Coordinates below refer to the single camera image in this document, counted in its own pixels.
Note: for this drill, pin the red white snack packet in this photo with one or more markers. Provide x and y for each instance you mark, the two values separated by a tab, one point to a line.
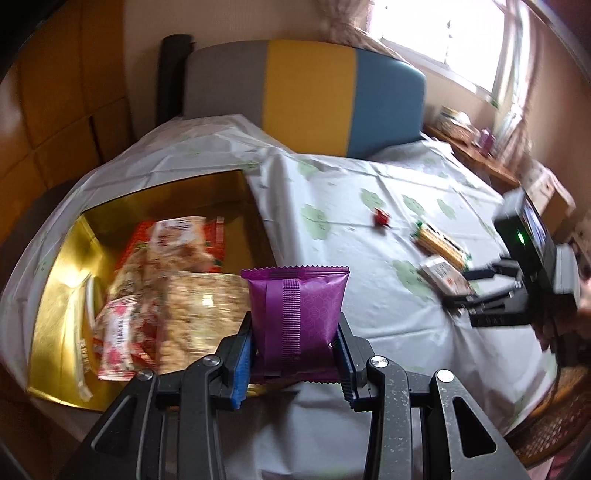
175	230

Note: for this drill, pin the cardboard box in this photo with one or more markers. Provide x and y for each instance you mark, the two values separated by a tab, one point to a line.
551	194

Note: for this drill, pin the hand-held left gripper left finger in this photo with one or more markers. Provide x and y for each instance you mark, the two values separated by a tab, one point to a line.
241	374

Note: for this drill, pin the patterned curtain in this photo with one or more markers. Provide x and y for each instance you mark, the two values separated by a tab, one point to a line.
351	27

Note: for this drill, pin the purple snack packet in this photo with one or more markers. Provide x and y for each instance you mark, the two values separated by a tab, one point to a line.
295	314

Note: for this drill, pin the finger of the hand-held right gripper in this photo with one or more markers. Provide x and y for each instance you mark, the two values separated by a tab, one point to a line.
480	302
489	272

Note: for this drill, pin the maroon gold gift box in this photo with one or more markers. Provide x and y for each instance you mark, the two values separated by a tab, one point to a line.
55	300

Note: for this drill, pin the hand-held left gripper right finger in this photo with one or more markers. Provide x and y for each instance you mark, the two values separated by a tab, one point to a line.
347	364

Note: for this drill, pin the grey yellow blue chair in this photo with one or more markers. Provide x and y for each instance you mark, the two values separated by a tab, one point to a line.
304	92

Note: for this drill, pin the wicker chair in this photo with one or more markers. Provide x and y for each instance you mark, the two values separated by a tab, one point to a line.
545	434

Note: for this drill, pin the wooden cabinet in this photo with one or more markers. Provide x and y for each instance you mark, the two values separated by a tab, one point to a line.
55	115

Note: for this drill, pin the beige snack packet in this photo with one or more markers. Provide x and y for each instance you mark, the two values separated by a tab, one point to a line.
443	274

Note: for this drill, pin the wooden side desk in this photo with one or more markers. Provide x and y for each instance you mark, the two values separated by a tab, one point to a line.
485	168

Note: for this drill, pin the bright window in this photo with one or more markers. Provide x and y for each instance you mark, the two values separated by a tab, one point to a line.
443	37

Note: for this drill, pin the small red candy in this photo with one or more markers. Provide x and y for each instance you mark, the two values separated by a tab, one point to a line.
382	217

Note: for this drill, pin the pale green-print tablecloth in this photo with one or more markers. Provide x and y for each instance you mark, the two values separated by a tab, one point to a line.
369	300

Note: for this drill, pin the large rice cracker packet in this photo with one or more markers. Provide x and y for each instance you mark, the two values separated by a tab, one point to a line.
203	304

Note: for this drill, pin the small purple container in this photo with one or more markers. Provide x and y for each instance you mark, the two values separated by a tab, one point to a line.
485	138

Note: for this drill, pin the white pink snack packet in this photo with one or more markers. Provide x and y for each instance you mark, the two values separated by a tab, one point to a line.
117	341

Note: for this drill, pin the person's right hand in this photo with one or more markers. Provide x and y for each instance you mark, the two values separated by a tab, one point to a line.
549	334

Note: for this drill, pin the woven basket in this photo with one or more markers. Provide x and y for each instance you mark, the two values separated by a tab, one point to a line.
455	124

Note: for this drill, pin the long rice bar packet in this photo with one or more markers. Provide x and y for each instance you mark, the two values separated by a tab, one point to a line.
438	242

